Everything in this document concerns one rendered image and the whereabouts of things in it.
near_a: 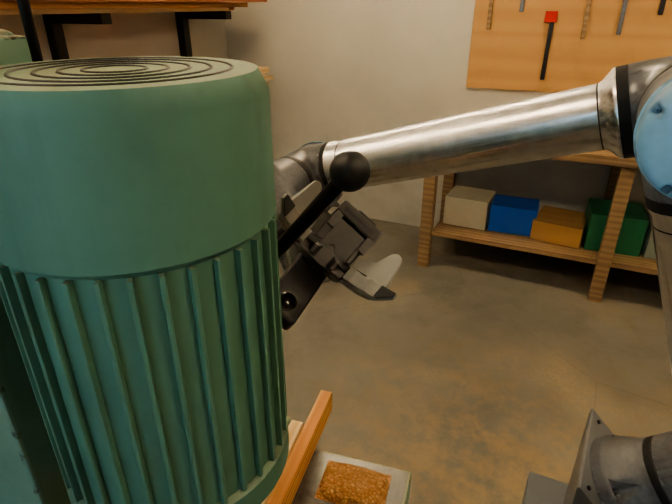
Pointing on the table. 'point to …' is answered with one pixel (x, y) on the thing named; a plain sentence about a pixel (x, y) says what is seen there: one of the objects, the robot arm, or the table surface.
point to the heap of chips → (352, 485)
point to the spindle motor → (146, 274)
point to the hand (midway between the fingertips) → (336, 252)
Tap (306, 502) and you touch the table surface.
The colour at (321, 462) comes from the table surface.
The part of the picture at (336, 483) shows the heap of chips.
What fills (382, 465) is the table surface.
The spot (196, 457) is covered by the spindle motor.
